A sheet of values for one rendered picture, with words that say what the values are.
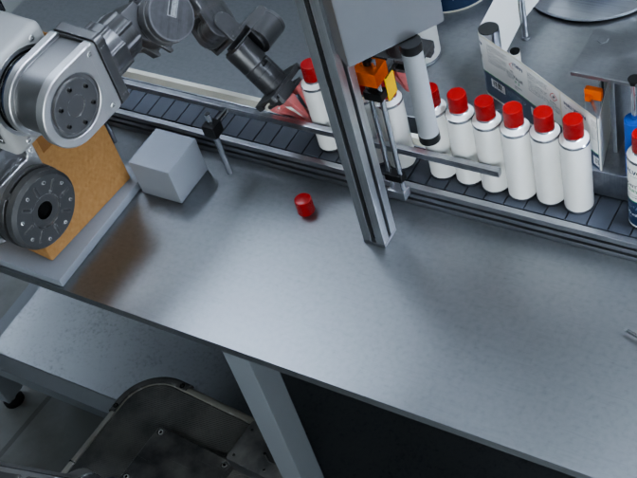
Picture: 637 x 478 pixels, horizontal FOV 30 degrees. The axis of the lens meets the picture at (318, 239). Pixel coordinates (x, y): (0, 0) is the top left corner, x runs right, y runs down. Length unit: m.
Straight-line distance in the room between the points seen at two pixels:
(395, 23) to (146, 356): 1.39
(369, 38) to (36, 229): 0.64
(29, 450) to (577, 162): 1.76
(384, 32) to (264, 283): 0.58
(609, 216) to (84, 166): 0.98
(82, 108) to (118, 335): 1.42
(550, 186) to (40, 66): 0.89
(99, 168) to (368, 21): 0.77
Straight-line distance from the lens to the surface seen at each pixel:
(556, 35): 2.44
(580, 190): 2.05
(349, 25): 1.78
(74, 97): 1.66
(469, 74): 2.38
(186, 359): 2.91
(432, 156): 2.11
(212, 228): 2.30
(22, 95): 1.66
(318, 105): 2.20
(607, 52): 1.99
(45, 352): 3.08
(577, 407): 1.92
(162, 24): 1.73
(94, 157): 2.34
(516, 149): 2.03
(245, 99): 2.41
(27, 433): 3.25
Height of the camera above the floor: 2.45
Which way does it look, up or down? 47 degrees down
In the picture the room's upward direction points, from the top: 18 degrees counter-clockwise
